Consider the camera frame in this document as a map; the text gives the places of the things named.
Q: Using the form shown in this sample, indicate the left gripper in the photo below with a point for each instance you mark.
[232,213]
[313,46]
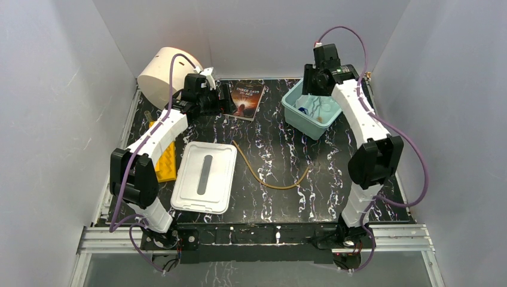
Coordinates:
[226,98]

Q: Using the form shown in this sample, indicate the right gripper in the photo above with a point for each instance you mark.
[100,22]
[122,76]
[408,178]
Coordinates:
[308,70]

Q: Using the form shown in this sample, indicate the small white plastic bag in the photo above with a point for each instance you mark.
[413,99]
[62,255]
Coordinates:
[301,102]

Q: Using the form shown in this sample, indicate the metal crucible tongs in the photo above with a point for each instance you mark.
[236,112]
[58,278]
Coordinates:
[315,107]

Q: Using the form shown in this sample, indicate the teal plastic bin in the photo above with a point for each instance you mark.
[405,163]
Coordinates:
[302,122]

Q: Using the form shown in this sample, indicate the white plastic bin lid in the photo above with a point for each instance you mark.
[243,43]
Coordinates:
[205,178]

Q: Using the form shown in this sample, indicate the test tube with blue cap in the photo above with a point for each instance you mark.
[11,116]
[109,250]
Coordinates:
[304,110]

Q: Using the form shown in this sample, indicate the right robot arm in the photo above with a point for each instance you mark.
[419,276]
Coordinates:
[378,152]

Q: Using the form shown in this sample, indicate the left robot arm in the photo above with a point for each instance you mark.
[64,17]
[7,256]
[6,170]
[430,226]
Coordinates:
[133,178]

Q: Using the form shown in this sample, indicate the Three Days To See book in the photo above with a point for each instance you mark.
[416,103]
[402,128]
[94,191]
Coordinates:
[246,98]

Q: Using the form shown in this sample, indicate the white cylindrical container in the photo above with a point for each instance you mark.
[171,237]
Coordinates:
[165,75]

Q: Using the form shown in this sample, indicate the empty glass test tube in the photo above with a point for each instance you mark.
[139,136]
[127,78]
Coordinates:
[148,116]

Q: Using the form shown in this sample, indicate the yellow test tube rack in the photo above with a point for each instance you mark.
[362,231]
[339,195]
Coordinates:
[165,169]

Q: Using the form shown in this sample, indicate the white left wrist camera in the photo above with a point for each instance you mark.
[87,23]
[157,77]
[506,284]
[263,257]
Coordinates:
[208,74]

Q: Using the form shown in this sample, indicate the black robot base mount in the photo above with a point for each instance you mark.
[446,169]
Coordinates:
[318,242]

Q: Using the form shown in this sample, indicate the aluminium frame rail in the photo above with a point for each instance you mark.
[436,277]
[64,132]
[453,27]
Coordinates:
[388,237]

